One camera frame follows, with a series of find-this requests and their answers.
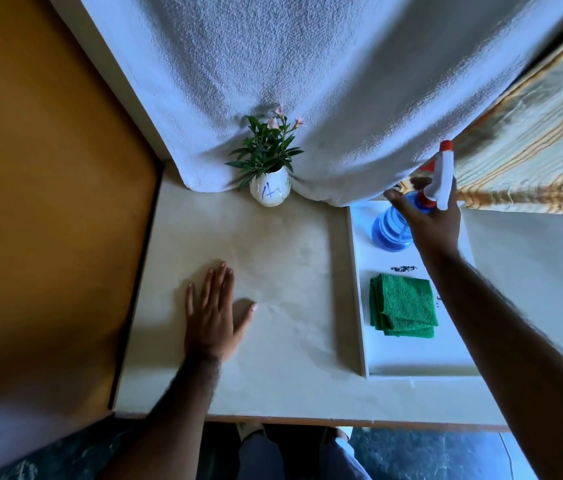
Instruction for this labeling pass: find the person's left hand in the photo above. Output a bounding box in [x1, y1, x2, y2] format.
[184, 261, 258, 365]

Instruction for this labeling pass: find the person's right hand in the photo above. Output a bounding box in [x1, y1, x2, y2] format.
[383, 176, 462, 260]

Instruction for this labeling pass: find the blue spray bottle white head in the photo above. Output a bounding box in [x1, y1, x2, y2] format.
[371, 140, 455, 253]

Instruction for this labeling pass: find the person's left forearm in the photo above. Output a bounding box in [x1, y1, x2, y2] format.
[96, 354, 223, 480]

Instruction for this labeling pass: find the person's right forearm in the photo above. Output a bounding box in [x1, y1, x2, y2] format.
[417, 247, 563, 480]

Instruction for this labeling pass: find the green microfiber cloth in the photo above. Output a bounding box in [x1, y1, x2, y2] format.
[369, 273, 439, 339]

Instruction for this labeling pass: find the green plant in white vase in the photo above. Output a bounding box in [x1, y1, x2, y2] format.
[225, 106, 306, 208]

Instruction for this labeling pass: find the person's left leg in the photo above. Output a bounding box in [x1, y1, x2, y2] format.
[237, 434, 287, 480]

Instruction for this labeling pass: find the person's leg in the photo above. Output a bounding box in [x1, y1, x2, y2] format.
[317, 437, 373, 480]
[237, 434, 287, 480]

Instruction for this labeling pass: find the striped beige cloth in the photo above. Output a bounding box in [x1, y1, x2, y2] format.
[395, 14, 563, 216]

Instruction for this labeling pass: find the white tray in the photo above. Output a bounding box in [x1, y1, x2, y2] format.
[346, 200, 482, 379]

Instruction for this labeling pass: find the white towel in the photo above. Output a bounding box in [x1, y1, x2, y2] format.
[77, 0, 563, 208]

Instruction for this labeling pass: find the person's right leg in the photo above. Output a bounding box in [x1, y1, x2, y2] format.
[317, 437, 373, 480]

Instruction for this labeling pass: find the orange wooden panel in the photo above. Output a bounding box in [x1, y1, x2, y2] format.
[0, 0, 163, 478]

